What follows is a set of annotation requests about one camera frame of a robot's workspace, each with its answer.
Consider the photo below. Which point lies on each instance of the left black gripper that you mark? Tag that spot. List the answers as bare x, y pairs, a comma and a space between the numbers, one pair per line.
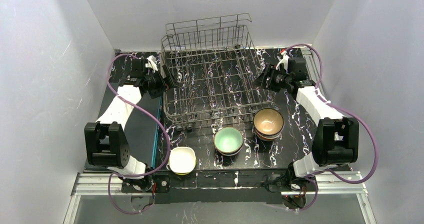
164, 77

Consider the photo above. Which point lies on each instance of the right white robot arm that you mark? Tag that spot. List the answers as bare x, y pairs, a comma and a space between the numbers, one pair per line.
336, 139

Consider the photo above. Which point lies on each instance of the blue floral bowl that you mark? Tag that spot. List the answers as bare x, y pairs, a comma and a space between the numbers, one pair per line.
229, 154

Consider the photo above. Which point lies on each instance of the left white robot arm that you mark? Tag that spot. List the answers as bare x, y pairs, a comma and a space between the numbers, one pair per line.
105, 140

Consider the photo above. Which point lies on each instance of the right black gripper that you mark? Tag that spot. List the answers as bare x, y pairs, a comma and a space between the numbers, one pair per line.
265, 77

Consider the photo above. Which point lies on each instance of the grey wire dish rack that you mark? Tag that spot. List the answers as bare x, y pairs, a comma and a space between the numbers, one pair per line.
215, 63

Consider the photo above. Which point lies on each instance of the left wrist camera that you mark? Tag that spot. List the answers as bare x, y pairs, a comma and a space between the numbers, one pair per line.
151, 63

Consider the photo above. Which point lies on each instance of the tan interior dark bowl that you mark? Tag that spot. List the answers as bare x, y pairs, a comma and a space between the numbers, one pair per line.
268, 122

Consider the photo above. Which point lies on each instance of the yellow rimmed bowl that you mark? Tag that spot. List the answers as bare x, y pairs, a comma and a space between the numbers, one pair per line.
182, 168

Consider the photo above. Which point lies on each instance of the orange striped bowl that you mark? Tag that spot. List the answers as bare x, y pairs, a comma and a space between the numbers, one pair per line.
267, 138

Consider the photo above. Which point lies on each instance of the grey mat blue edge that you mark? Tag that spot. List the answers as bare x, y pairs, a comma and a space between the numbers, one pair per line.
140, 130

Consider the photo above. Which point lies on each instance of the green celadon bowl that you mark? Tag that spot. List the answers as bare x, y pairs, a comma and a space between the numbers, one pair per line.
228, 139

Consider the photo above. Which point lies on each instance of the white square bowl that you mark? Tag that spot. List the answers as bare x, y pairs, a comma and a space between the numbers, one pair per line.
182, 154

